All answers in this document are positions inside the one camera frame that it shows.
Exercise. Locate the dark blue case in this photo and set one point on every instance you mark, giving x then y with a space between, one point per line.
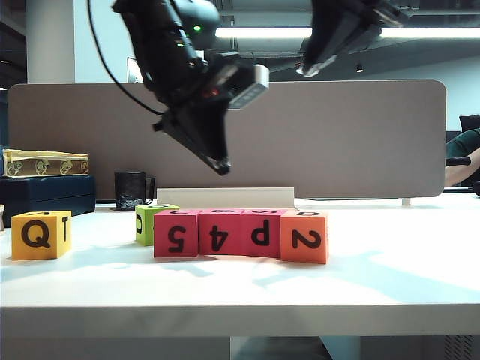
48 195

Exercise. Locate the small ceiling spotlight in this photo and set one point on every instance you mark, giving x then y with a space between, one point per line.
360 69

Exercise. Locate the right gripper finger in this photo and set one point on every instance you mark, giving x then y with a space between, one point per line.
330 41

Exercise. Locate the pink block with B 4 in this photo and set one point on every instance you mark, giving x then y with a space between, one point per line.
221 234

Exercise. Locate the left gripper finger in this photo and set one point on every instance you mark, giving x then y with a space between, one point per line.
210 131
195 148

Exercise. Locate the yellow foam letter block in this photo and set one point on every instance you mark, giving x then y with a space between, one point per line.
34 236

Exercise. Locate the black mug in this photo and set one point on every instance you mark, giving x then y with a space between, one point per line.
127 191

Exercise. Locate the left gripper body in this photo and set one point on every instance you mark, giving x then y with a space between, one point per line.
210 82

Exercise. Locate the person in dark shirt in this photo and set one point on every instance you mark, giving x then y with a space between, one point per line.
455 146

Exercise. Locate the yellow patterned box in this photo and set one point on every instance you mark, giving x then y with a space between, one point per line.
45 165

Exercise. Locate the white divider foot bracket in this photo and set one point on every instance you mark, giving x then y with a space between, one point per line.
407 202

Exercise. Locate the long ceiling light strip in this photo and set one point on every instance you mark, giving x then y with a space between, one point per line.
431 33

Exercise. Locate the grey desk divider panel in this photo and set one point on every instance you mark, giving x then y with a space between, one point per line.
337 142

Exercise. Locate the green foam letter block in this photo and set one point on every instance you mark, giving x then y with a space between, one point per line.
144 225

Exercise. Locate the pink block with C 5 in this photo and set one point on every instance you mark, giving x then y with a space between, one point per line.
176 236

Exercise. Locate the small wall sign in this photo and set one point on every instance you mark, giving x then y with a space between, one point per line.
131 73

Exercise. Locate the orange foam letter block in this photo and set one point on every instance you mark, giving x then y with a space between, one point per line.
305 240

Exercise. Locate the black vent grille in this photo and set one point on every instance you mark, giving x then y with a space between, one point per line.
459 348

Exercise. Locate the black round desk object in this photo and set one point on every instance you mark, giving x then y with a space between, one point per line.
477 189

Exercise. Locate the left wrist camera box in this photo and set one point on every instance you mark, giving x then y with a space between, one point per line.
251 88

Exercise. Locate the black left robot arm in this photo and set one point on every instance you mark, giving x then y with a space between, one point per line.
161 30

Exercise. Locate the pink block with S p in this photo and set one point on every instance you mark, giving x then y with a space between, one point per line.
260 234

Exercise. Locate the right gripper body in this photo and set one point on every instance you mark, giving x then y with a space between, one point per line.
356 9

